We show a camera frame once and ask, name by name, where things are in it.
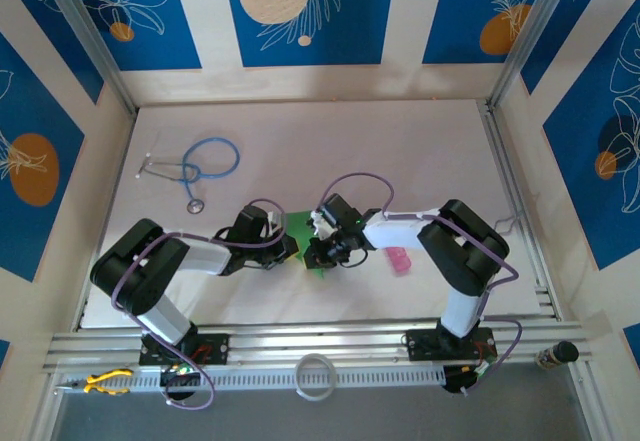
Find green paper sheet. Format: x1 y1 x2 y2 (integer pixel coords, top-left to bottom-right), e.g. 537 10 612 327
282 209 331 281

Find blue stethoscope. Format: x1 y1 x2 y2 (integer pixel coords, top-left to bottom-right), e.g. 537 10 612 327
133 136 242 215

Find white tape roll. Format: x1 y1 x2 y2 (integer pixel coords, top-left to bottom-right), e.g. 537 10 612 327
293 353 334 402

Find dark capped bottle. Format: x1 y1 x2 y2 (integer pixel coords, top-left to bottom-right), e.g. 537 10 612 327
534 340 580 370

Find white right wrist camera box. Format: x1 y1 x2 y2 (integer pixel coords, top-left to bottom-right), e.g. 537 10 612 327
308 209 335 240

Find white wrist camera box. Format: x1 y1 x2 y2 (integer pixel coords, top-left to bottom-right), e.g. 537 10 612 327
308 209 335 240
267 210 290 238

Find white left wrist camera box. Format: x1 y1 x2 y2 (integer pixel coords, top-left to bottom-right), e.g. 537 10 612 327
267 210 290 238

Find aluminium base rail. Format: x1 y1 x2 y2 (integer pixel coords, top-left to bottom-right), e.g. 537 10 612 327
42 318 596 375

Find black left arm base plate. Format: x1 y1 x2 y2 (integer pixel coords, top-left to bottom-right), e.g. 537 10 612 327
138 333 231 366

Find grey slotted cable duct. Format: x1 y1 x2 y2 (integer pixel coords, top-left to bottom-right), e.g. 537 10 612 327
54 364 447 396

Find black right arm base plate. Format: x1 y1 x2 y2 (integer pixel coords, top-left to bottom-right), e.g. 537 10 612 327
405 328 497 362

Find aluminium table side rail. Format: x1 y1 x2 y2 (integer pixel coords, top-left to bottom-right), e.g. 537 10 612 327
72 110 139 332
477 99 564 320

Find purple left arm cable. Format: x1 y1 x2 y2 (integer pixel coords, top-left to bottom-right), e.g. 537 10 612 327
110 198 287 411

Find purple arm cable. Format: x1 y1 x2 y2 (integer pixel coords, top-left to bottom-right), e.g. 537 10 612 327
319 173 525 397
110 198 287 411

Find yellow handled pliers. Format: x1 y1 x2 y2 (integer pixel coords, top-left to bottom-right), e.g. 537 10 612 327
54 368 135 397

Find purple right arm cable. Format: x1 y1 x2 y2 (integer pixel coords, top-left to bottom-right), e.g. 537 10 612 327
319 173 525 397

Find aluminium frame post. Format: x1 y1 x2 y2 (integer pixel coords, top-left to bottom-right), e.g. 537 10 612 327
489 0 574 108
37 0 137 115

